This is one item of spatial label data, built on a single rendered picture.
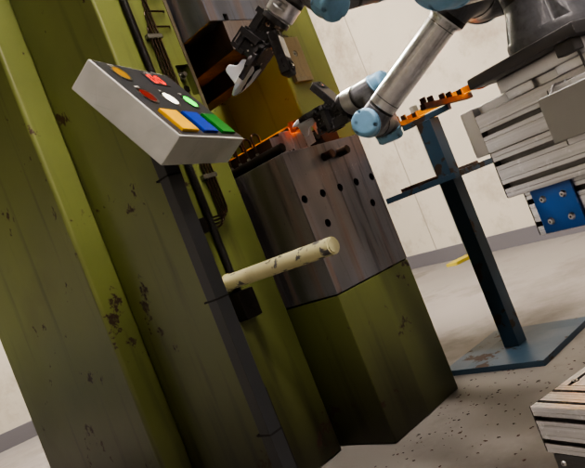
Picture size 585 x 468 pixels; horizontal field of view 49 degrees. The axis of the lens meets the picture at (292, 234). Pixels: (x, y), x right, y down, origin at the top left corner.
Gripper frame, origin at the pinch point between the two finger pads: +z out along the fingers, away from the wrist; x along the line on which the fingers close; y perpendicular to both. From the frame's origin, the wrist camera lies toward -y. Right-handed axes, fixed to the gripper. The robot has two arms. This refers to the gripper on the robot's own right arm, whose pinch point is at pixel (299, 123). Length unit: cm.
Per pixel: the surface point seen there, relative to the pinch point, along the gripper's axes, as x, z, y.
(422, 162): 306, 157, 14
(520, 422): -7, -39, 100
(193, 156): -59, -17, 7
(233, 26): -8.8, 2.7, -34.5
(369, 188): 16.5, -3.3, 27.0
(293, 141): -2.5, 2.7, 4.7
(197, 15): -17.5, 6.8, -40.6
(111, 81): -72, -17, -13
